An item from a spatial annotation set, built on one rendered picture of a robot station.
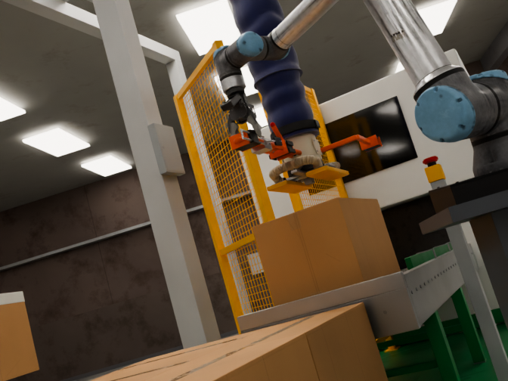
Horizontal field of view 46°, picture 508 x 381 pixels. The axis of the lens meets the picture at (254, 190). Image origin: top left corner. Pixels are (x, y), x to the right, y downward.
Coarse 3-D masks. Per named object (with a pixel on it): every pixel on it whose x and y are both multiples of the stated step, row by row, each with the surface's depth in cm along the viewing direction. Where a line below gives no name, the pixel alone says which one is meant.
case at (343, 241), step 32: (288, 224) 245; (320, 224) 239; (352, 224) 241; (384, 224) 285; (288, 256) 244; (320, 256) 238; (352, 256) 233; (384, 256) 267; (288, 288) 244; (320, 288) 238
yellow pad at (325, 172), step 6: (318, 168) 254; (324, 168) 253; (330, 168) 257; (336, 168) 267; (306, 174) 256; (312, 174) 255; (318, 174) 258; (324, 174) 262; (330, 174) 267; (336, 174) 271; (342, 174) 276; (348, 174) 283; (330, 180) 283
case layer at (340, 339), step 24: (336, 312) 202; (360, 312) 210; (240, 336) 222; (264, 336) 189; (288, 336) 164; (312, 336) 166; (336, 336) 182; (360, 336) 201; (144, 360) 253; (168, 360) 211; (192, 360) 180; (216, 360) 157; (240, 360) 139; (264, 360) 138; (288, 360) 149; (312, 360) 161; (336, 360) 176; (360, 360) 194
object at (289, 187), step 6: (270, 186) 263; (276, 186) 262; (282, 186) 261; (288, 186) 266; (294, 186) 271; (300, 186) 276; (306, 186) 282; (282, 192) 278; (288, 192) 283; (294, 192) 288
